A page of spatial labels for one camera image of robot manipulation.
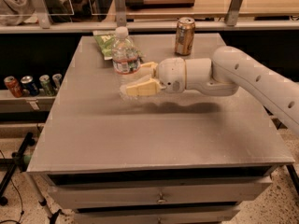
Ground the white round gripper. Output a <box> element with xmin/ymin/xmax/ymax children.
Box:
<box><xmin>120</xmin><ymin>58</ymin><xmax>186</xmax><ymax>97</ymax></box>

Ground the clear plastic water bottle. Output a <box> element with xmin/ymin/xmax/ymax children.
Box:
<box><xmin>111</xmin><ymin>26</ymin><xmax>141</xmax><ymax>85</ymax></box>

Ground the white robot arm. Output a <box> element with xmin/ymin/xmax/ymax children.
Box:
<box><xmin>120</xmin><ymin>46</ymin><xmax>299</xmax><ymax>134</ymax></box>

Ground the green jalapeno chip bag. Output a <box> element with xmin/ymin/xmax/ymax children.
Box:
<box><xmin>93</xmin><ymin>27</ymin><xmax>142</xmax><ymax>61</ymax></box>

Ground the gold soda can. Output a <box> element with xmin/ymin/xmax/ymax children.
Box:
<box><xmin>175</xmin><ymin>17</ymin><xmax>195</xmax><ymax>55</ymax></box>

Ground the grey metal drawer cabinet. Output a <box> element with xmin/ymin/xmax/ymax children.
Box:
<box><xmin>28</xmin><ymin>34</ymin><xmax>292</xmax><ymax>215</ymax></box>

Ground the silver soda can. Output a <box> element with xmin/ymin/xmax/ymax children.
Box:
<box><xmin>52</xmin><ymin>74</ymin><xmax>63</xmax><ymax>90</ymax></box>

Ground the green soda can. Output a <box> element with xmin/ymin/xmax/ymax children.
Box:
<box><xmin>39</xmin><ymin>75</ymin><xmax>55</xmax><ymax>96</ymax></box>

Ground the dark blue soda can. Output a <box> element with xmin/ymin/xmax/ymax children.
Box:
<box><xmin>21</xmin><ymin>76</ymin><xmax>39</xmax><ymax>96</ymax></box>

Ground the upper cabinet drawer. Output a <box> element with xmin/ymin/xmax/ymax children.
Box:
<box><xmin>49</xmin><ymin>176</ymin><xmax>272</xmax><ymax>209</ymax></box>

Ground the cabinet drawer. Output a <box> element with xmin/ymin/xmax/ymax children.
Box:
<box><xmin>49</xmin><ymin>176</ymin><xmax>272</xmax><ymax>209</ymax></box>
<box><xmin>74</xmin><ymin>205</ymin><xmax>239</xmax><ymax>224</ymax></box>

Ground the red soda can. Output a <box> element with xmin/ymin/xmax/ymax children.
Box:
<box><xmin>4</xmin><ymin>76</ymin><xmax>22</xmax><ymax>98</ymax></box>

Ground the low grey shelf ledge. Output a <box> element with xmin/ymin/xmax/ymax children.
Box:
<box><xmin>0</xmin><ymin>90</ymin><xmax>55</xmax><ymax>113</ymax></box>

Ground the lower cabinet drawer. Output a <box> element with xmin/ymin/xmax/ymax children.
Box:
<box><xmin>74</xmin><ymin>205</ymin><xmax>239</xmax><ymax>224</ymax></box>

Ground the grey cloth behind glass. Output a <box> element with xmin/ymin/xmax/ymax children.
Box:
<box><xmin>0</xmin><ymin>0</ymin><xmax>72</xmax><ymax>26</ymax></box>

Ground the black tripod stand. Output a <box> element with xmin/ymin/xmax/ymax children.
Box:
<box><xmin>0</xmin><ymin>133</ymin><xmax>36</xmax><ymax>206</ymax></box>

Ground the middle metal bracket post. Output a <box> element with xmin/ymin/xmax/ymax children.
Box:
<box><xmin>114</xmin><ymin>0</ymin><xmax>127</xmax><ymax>27</ymax></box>

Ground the metal bracket post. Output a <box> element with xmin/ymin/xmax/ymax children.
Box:
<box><xmin>224</xmin><ymin>0</ymin><xmax>243</xmax><ymax>26</ymax></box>
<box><xmin>114</xmin><ymin>0</ymin><xmax>127</xmax><ymax>27</ymax></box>
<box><xmin>32</xmin><ymin>0</ymin><xmax>51</xmax><ymax>29</ymax></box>

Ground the right metal bracket post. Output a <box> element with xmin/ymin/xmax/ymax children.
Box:
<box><xmin>224</xmin><ymin>0</ymin><xmax>243</xmax><ymax>26</ymax></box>

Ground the left metal bracket post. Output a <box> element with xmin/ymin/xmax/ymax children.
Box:
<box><xmin>32</xmin><ymin>0</ymin><xmax>51</xmax><ymax>29</ymax></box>

